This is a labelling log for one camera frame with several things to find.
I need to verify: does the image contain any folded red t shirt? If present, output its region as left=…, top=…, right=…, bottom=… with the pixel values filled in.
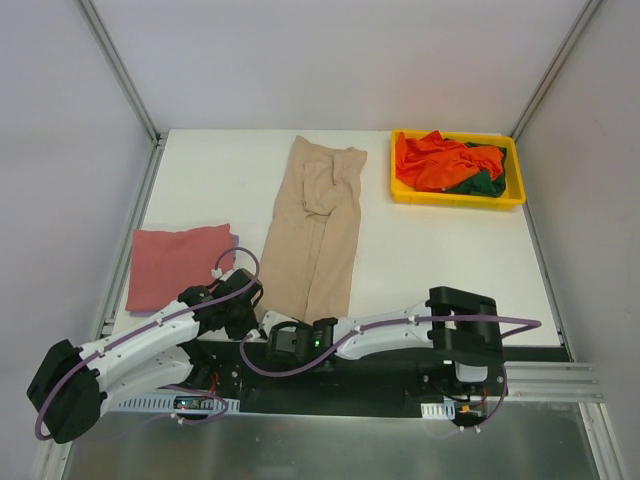
left=124, top=223, right=234, bottom=315

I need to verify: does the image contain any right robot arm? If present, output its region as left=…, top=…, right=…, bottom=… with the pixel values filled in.
left=260, top=286, right=505, bottom=395

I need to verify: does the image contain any yellow plastic bin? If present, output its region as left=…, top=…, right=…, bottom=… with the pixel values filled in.
left=390, top=129, right=526, bottom=210

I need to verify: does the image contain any aluminium frame rail left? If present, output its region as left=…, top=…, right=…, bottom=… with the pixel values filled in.
left=88, top=133, right=168, bottom=342

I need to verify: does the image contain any folded purple t shirt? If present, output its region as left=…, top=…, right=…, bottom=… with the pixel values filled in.
left=127, top=230, right=241, bottom=317

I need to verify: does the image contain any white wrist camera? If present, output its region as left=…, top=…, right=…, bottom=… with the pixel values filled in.
left=211, top=268, right=235, bottom=281
left=259, top=310, right=299, bottom=334

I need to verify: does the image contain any beige t shirt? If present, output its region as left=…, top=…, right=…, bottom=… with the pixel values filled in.
left=257, top=136, right=367, bottom=324

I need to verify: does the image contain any left perforated cable tray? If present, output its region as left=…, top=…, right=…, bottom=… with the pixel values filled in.
left=106, top=391, right=240, bottom=416

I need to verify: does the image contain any aluminium frame post left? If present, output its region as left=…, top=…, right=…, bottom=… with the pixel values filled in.
left=75, top=0, right=162, bottom=146

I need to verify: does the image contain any orange t shirt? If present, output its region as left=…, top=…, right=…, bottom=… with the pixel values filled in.
left=394, top=130, right=502, bottom=193

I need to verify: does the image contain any aluminium frame rail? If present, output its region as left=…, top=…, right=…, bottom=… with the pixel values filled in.
left=88, top=133, right=168, bottom=342
left=506, top=362, right=604, bottom=403

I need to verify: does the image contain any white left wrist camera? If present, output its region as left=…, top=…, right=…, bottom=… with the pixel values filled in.
left=211, top=268, right=235, bottom=281

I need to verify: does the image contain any green t shirt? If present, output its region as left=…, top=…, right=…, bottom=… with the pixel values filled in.
left=443, top=147, right=508, bottom=198

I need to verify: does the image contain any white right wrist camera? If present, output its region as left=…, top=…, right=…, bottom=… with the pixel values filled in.
left=259, top=310, right=299, bottom=334

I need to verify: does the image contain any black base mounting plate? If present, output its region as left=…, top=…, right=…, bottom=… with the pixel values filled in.
left=149, top=335, right=574, bottom=419

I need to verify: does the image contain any perforated cable tray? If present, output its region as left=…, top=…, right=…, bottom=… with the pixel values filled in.
left=106, top=391, right=240, bottom=416
left=420, top=401, right=456, bottom=421

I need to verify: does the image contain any right perforated cable tray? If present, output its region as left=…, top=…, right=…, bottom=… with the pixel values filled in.
left=420, top=401, right=456, bottom=421

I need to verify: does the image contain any aluminium frame post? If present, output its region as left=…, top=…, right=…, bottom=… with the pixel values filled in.
left=75, top=0, right=162, bottom=146
left=510, top=0, right=606, bottom=141

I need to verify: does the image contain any aluminium front frame rail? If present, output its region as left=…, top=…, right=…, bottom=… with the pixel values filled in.
left=506, top=362, right=604, bottom=403

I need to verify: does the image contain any aluminium frame post right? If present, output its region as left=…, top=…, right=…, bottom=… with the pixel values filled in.
left=510, top=0, right=606, bottom=141

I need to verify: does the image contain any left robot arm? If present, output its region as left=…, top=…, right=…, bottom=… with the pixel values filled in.
left=26, top=269, right=263, bottom=444

